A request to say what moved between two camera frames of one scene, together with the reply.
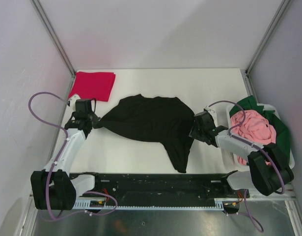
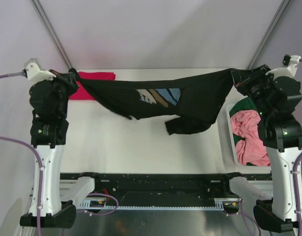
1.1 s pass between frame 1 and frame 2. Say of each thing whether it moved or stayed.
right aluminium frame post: stayed
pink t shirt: stayed
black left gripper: moved
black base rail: stayed
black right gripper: moved
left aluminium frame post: stayed
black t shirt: moved
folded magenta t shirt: stayed
